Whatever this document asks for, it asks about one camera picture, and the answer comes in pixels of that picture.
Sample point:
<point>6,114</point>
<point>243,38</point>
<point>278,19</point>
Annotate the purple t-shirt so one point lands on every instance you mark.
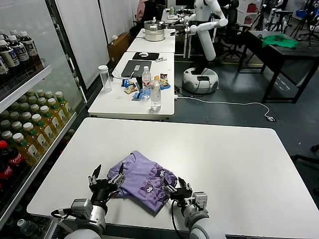
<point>139,174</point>

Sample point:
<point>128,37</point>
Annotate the blue plastic bin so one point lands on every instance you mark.
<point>300,13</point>

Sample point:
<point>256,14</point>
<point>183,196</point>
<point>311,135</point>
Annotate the black mouse pad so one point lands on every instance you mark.
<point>152,56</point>

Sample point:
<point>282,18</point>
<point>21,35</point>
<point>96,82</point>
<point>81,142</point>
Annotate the black chair base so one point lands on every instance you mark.
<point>306,158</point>

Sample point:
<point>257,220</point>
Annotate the clear unlabeled water bottle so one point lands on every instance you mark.
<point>155,97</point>

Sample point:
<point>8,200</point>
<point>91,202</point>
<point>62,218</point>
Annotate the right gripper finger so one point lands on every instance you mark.
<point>169,188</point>
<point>183,183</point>

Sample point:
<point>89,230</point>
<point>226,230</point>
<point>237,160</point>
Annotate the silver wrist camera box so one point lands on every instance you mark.
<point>81,209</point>
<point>201,200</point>

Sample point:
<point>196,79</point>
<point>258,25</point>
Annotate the blue snack packet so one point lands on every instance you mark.
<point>125,83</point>
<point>137,95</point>
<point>165,86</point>

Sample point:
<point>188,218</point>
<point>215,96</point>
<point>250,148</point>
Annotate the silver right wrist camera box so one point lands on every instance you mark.
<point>201,200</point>

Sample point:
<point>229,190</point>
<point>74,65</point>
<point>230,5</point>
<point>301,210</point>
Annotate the white drawer unit red prints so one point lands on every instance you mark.
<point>248,12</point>

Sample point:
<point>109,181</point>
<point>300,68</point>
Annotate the black tripod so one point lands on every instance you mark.
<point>302,22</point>
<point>259,17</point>

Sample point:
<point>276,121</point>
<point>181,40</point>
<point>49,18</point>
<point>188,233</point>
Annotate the clear tumbler white lid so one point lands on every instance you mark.
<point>106,79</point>

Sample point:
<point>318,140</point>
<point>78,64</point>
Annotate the cola bottle red label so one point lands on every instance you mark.
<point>7,171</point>
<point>13,159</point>

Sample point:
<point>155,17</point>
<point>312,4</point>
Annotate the green cloth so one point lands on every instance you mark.
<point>277,41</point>

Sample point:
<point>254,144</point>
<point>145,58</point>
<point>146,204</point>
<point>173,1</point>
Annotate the cracker snack packet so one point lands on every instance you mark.
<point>129,89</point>

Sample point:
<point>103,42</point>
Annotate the white humanoid robot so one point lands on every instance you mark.
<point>207,44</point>

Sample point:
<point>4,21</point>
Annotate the black metal table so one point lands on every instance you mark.
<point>294,53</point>

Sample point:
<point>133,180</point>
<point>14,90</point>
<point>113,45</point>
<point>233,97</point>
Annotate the green cap drink bottle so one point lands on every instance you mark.
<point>26,227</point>

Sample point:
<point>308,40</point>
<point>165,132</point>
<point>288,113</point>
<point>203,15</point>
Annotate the small key bunch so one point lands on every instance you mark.
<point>160,59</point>

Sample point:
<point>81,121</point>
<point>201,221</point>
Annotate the brown cardboard box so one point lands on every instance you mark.
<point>117,47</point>

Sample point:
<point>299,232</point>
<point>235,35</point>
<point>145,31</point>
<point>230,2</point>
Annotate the dark tea bottle white cap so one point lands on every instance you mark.
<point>8,59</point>
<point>18,53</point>
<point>13,32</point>
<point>28,48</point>

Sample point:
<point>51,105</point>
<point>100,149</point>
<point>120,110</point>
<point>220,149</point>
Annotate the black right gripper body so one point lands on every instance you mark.
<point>183,196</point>

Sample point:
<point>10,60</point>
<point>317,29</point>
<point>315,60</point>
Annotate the colourful snack packet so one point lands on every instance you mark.
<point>163,78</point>

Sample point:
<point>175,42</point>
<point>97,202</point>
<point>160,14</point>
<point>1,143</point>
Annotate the pink garment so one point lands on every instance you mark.
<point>140,8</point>

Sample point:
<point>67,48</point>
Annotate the yellow juice bottle white cap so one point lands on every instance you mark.
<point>16,126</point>
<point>25,149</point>
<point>25,116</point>
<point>61,104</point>
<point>41,101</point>
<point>48,120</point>
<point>6,135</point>
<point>41,129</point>
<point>33,108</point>
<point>48,94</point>
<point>54,112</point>
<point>33,139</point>

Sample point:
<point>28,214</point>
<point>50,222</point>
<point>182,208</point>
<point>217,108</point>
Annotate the glass door beverage cooler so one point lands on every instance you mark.
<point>37,79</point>

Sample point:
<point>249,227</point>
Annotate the dark grey laptop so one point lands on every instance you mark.
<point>137,68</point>

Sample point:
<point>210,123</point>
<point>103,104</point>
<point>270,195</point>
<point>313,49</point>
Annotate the red label water bottle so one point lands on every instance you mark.
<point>146,79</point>

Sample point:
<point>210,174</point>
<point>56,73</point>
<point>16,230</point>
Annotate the white computer mouse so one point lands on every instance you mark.
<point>143,55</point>

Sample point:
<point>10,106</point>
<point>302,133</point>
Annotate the black phone stand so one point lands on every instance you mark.
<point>138,83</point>

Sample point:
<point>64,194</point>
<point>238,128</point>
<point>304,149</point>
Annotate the black office chair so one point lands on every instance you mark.
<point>233,15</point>

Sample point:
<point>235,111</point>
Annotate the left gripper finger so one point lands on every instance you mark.
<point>119,178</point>
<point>96,174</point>

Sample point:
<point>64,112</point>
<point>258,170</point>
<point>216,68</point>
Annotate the small green bottle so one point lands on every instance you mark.
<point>171,11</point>

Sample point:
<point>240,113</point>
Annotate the white rectangular table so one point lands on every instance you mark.
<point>112,104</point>
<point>149,46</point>

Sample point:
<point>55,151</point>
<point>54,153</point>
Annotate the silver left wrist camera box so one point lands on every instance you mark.
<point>81,209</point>

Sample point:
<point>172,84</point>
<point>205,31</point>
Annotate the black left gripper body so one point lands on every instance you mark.
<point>102,190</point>

